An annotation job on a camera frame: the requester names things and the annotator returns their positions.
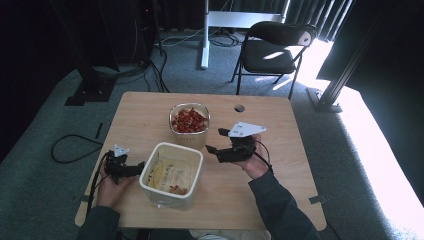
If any black looped floor cable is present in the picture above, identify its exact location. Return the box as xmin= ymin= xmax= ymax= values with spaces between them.
xmin=50 ymin=133 xmax=104 ymax=165

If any person's left hand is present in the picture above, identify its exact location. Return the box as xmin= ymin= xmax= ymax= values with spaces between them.
xmin=96 ymin=171 xmax=138 ymax=210

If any bundle of black floor cables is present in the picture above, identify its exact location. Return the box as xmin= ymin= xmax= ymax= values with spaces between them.
xmin=93 ymin=19 xmax=172 ymax=94

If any glass bowl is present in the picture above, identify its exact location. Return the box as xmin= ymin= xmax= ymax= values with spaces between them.
xmin=168 ymin=102 xmax=211 ymax=150

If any white floor cable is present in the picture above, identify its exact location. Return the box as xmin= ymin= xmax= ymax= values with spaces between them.
xmin=155 ymin=27 xmax=205 ymax=48

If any dark pleated curtain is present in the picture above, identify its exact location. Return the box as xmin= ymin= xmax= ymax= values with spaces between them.
xmin=229 ymin=0 xmax=355 ymax=43

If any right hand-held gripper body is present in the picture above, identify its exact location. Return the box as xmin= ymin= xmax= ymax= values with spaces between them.
xmin=217 ymin=121 xmax=267 ymax=164

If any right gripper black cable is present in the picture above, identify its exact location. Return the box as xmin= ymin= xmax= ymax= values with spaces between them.
xmin=252 ymin=139 xmax=275 ymax=175

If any person's lap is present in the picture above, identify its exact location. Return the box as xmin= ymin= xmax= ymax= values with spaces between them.
xmin=187 ymin=229 xmax=272 ymax=240

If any person's right hand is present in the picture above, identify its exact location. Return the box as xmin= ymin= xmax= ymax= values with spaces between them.
xmin=237 ymin=133 xmax=271 ymax=181

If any black folding chair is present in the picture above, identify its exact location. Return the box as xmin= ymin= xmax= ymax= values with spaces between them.
xmin=230 ymin=20 xmax=319 ymax=101

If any black metal post stand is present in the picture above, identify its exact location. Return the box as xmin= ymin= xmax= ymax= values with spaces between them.
xmin=305 ymin=31 xmax=379 ymax=114

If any white desk frame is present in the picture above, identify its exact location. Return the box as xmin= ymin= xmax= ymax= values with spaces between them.
xmin=199 ymin=0 xmax=292 ymax=71

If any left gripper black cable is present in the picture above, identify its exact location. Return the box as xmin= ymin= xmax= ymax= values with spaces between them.
xmin=85 ymin=150 xmax=112 ymax=218

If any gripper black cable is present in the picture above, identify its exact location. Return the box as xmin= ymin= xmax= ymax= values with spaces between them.
xmin=252 ymin=139 xmax=275 ymax=175
xmin=85 ymin=150 xmax=112 ymax=218

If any black floor stand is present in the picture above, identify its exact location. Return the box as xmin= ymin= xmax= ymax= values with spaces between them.
xmin=49 ymin=0 xmax=118 ymax=107

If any white square bin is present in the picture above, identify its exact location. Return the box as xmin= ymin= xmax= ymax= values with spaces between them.
xmin=138 ymin=141 xmax=205 ymax=212

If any pile of red chili pieces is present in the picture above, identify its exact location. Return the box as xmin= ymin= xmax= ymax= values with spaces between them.
xmin=171 ymin=107 xmax=209 ymax=133

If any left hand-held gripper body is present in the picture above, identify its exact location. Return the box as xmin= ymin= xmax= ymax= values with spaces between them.
xmin=104 ymin=143 xmax=135 ymax=184

